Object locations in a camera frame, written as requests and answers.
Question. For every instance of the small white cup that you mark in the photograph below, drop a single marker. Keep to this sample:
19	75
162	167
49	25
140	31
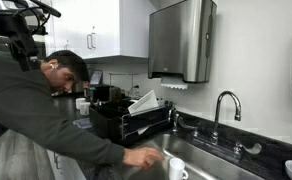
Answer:
84	108
80	102

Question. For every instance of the black dish rack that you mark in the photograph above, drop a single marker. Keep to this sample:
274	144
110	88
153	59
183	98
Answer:
112	121

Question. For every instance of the chrome sink side sprayer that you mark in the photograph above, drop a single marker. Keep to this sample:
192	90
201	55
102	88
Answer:
173	118

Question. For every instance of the man in grey hoodie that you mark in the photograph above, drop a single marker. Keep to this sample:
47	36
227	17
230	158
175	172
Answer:
29	113

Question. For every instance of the white upper cabinet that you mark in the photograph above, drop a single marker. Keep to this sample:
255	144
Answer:
119	26

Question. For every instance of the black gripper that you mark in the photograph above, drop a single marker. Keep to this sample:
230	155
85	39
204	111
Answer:
17	36

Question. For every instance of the chrome gooseneck faucet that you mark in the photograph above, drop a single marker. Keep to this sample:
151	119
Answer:
217	113

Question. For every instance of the white ceramic mug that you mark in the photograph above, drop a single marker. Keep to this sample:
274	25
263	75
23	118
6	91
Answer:
176	168

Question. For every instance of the man's bare hand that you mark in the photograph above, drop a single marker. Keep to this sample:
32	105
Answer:
142	156

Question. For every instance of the flat clear plastic lid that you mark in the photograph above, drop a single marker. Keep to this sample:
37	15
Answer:
82	123

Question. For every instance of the steel paper towel dispenser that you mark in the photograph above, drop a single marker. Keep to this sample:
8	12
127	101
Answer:
179	40

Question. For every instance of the stainless steel sink basin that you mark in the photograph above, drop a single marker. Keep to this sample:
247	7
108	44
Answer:
199	160

